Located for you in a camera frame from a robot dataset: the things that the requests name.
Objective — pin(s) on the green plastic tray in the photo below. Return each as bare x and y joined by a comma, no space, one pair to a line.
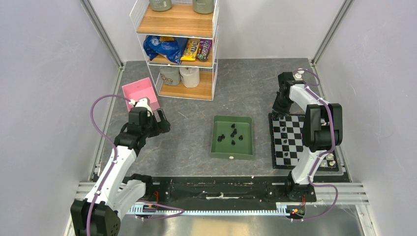
242,150

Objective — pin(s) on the pink plastic box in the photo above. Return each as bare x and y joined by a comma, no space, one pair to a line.
141,89

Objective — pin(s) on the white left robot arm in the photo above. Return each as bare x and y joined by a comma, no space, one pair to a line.
102,209

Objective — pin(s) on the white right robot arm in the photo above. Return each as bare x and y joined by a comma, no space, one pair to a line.
321,132

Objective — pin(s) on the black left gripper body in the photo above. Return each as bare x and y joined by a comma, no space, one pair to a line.
152,128

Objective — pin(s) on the yellow candy bag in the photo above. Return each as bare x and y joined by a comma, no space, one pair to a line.
191,50

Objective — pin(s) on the cream soap pump bottle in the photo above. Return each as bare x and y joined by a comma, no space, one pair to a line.
299,73

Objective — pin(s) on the green jar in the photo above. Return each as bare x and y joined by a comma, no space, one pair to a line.
203,6
160,5

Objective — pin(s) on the white chess pieces row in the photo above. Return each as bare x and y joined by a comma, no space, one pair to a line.
329,161

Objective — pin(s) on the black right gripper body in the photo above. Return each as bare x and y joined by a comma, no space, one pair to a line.
282,104

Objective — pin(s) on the blue snack bag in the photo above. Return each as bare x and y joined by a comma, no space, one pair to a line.
169,47

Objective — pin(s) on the grey patterned mug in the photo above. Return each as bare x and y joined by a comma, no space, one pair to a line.
170,75

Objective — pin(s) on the green jar right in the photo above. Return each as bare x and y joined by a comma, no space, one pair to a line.
203,6

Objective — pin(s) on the green jar left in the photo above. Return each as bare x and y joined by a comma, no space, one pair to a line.
160,5

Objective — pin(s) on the black and white chessboard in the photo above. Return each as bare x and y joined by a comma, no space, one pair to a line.
293,135

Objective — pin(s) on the white wire wooden shelf rack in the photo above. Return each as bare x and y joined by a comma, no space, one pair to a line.
180,21

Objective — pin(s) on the brown candy bag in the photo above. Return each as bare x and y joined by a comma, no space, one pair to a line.
204,49

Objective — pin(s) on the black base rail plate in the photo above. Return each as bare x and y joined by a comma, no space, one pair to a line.
183,191

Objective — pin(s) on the white toilet paper roll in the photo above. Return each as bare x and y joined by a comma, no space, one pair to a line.
190,76

